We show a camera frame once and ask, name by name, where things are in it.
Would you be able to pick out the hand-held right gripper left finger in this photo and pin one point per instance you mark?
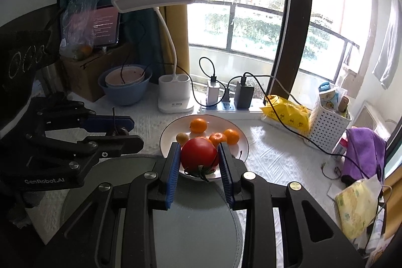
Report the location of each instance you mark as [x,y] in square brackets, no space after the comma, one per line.
[173,173]

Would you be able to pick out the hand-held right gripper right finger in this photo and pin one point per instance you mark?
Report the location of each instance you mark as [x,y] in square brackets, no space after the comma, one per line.
[226,173]

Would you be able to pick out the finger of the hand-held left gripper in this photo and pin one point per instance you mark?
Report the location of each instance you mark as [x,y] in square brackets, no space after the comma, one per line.
[122,144]
[110,123]

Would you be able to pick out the red tomato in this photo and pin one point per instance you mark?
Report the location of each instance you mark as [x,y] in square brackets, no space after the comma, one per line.
[198,155]

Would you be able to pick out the white plate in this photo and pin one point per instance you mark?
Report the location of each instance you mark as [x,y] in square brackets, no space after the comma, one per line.
[241,142]

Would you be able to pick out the large mandarin orange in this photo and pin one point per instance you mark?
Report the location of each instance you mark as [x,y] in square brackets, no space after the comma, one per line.
[218,139]

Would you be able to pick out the small yellow-green fruit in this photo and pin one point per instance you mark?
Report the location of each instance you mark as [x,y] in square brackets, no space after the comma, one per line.
[182,138]

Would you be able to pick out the blue bowl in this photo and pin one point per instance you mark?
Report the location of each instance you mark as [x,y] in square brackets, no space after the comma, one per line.
[125,95]

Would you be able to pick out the small mandarin orange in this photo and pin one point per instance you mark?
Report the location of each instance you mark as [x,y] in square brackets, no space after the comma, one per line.
[198,125]
[85,50]
[231,136]

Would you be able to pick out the pink bowl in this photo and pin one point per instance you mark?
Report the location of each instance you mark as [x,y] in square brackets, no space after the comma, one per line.
[122,76]

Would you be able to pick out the cardboard box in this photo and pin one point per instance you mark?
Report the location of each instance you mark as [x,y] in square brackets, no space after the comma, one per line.
[84,76]

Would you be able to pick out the round glass tray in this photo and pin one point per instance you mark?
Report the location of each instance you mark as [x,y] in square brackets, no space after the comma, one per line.
[194,224]

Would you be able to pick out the white power strip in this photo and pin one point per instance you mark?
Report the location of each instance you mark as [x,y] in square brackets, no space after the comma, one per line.
[229,108]

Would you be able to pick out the clear plastic bag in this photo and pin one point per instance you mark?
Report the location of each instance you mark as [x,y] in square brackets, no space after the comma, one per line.
[78,20]

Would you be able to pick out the white desk lamp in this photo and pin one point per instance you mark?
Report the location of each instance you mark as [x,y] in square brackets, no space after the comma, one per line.
[174,95]

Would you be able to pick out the grey charger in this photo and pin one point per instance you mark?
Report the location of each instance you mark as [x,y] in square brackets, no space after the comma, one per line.
[244,95]

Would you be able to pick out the white charger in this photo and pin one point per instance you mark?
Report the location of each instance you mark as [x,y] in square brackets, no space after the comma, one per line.
[213,93]

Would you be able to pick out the yellow snack packet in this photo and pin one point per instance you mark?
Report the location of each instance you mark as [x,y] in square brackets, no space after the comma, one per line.
[285,114]

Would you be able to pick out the tablet with lit screen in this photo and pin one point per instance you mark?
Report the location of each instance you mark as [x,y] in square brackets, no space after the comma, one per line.
[105,26]

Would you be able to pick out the white paper slip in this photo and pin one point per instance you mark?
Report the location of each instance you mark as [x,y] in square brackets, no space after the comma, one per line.
[335,191]

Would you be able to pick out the white plastic basket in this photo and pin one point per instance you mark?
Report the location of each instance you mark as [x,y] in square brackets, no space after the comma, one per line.
[326,126]

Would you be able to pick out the yellow curtain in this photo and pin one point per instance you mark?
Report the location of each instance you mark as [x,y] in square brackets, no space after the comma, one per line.
[180,35]

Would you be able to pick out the pink box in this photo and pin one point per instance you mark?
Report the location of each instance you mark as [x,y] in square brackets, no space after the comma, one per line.
[340,144]

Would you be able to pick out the printed carton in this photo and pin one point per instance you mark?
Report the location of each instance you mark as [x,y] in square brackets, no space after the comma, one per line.
[329,100]

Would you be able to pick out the yellow tissue pack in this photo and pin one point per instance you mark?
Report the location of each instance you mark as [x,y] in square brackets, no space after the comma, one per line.
[355,208]

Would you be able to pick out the brown bottle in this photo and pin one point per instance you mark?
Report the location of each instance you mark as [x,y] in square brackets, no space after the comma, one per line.
[344,103]

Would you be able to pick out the purple cloth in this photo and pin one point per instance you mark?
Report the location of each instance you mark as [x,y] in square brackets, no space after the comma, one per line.
[364,151]

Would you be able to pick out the balcony railing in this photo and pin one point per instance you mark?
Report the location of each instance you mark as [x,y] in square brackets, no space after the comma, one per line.
[231,29]

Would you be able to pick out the white hanging garment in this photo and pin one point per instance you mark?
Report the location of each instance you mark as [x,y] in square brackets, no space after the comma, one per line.
[389,45]

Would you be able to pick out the dark window frame post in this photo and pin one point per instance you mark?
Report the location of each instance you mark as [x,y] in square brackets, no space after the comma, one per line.
[293,20]

